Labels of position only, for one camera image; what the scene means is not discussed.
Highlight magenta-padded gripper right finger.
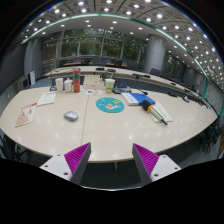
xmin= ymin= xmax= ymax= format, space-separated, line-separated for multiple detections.
xmin=131 ymin=143 xmax=182 ymax=186

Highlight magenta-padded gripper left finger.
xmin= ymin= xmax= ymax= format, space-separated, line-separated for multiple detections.
xmin=39 ymin=142 xmax=92 ymax=186

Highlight silver grey computer mouse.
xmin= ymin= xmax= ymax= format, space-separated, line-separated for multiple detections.
xmin=63 ymin=110 xmax=79 ymax=123

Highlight round teal cartoon mouse pad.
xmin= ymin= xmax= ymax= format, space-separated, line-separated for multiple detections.
xmin=95 ymin=96 xmax=125 ymax=114

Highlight white green-edged booklet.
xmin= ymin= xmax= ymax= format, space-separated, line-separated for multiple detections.
xmin=36 ymin=91 xmax=58 ymax=108

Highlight red and white leaflet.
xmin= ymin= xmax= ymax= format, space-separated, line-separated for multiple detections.
xmin=14 ymin=102 xmax=38 ymax=129

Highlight colourful sticker sheet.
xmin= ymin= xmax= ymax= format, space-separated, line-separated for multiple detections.
xmin=79 ymin=88 xmax=104 ymax=97

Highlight white lidded mug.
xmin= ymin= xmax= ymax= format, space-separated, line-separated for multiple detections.
xmin=63 ymin=77 xmax=74 ymax=93

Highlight red bottle with green band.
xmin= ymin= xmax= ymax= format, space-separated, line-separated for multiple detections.
xmin=72 ymin=67 xmax=82 ymax=94

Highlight white cardboard box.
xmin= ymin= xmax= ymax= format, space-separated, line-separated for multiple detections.
xmin=82 ymin=74 xmax=105 ymax=90

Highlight green white cup with straw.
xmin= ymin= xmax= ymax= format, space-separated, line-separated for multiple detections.
xmin=104 ymin=73 xmax=116 ymax=94

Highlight dark office chairs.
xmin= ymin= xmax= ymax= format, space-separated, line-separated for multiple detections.
xmin=71 ymin=58 xmax=201 ymax=91

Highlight long curved conference desk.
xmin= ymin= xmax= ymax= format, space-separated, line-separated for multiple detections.
xmin=44 ymin=65 xmax=214 ymax=108

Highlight round ceiling lights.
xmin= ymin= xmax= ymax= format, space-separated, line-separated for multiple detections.
xmin=23 ymin=0 xmax=224 ymax=81

